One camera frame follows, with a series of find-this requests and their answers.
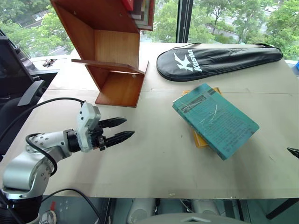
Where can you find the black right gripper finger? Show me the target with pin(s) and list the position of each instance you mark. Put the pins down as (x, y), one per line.
(295, 152)

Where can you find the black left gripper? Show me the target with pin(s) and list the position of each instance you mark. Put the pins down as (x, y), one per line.
(97, 137)

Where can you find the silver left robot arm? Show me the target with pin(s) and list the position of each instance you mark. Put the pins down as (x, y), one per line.
(19, 166)

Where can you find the brown wooden bookshelf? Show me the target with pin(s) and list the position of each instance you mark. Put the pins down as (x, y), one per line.
(109, 46)

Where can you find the yellow book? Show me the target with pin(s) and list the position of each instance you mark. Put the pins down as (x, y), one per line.
(200, 141)

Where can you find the large teal paperback book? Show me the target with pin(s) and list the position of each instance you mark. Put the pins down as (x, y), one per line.
(217, 121)

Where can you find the grey brown book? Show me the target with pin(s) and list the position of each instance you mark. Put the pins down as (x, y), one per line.
(137, 10)

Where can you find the red book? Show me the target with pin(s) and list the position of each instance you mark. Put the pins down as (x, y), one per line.
(128, 4)

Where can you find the black table leg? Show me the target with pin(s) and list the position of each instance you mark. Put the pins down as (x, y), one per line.
(283, 207)

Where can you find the pale grey rounded shape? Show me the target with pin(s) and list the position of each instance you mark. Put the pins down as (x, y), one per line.
(140, 210)
(205, 207)

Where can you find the blue box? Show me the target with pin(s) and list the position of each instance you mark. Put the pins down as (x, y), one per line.
(297, 68)

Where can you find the small bunch of keys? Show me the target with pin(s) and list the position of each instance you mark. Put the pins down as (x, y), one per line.
(48, 63)

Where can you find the white grey shoe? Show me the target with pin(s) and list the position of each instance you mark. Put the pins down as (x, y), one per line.
(49, 217)

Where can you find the black office chair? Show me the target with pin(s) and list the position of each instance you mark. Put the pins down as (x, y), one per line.
(14, 77)

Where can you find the black Kason racket bag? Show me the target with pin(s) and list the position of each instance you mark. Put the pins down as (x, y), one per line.
(217, 61)

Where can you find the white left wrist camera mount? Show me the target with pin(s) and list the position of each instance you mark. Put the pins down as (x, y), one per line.
(87, 114)

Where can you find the black window frame post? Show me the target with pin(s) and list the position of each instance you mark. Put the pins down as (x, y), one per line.
(184, 21)

